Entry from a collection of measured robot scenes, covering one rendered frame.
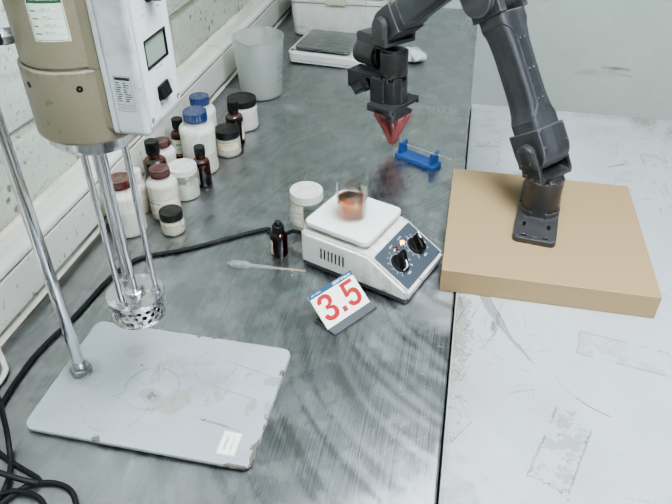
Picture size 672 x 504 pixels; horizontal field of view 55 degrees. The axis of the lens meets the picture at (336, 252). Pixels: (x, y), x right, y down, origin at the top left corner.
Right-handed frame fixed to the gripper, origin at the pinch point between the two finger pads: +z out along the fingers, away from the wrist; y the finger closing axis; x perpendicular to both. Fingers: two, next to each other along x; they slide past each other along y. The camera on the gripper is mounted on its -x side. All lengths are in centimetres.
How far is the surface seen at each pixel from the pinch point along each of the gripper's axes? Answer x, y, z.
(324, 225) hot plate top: 16.7, 40.5, -5.3
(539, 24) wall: -21, -114, 5
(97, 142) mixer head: 23, 77, -36
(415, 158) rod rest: 6.8, 0.8, 2.0
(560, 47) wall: -14, -118, 13
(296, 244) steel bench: 8.1, 38.7, 3.1
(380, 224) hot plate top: 23.3, 34.4, -5.0
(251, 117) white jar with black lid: -29.9, 13.4, -2.0
